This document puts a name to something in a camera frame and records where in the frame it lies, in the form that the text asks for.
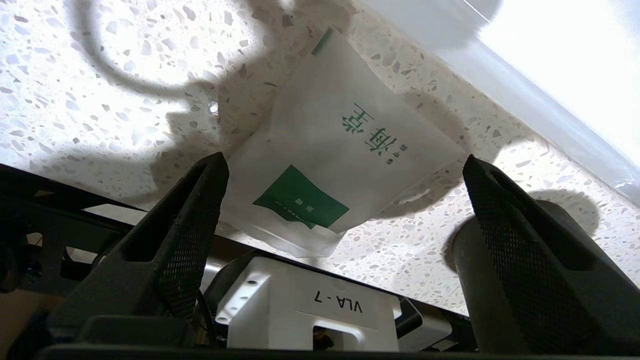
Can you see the white sachet green label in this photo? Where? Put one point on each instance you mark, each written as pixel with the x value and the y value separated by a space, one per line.
pixel 325 150

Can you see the white robot chest bracket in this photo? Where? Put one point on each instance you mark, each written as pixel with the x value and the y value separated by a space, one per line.
pixel 280 310

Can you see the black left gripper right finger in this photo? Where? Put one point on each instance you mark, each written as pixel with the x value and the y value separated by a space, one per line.
pixel 540 280

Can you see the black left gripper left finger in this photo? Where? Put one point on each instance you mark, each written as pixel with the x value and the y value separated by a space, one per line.
pixel 165 260

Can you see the dark grey tumbler cup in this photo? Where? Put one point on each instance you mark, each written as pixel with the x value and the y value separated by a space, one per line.
pixel 472 285

